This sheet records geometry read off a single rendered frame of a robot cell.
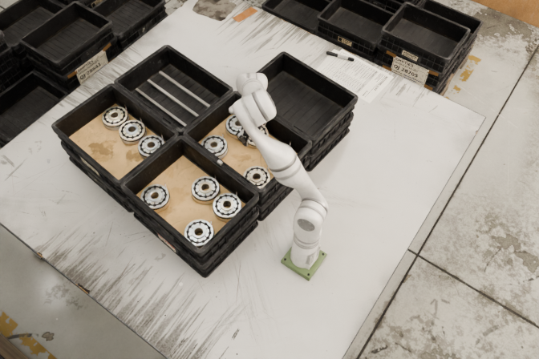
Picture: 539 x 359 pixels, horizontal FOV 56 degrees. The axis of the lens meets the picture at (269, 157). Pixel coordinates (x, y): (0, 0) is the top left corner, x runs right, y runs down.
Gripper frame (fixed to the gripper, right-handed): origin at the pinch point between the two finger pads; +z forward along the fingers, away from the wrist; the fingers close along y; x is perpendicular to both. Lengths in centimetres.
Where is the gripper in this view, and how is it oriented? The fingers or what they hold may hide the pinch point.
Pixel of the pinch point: (249, 139)
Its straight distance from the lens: 196.8
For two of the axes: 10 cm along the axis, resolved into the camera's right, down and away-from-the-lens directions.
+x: -7.5, -5.6, 3.5
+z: -0.5, 5.7, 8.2
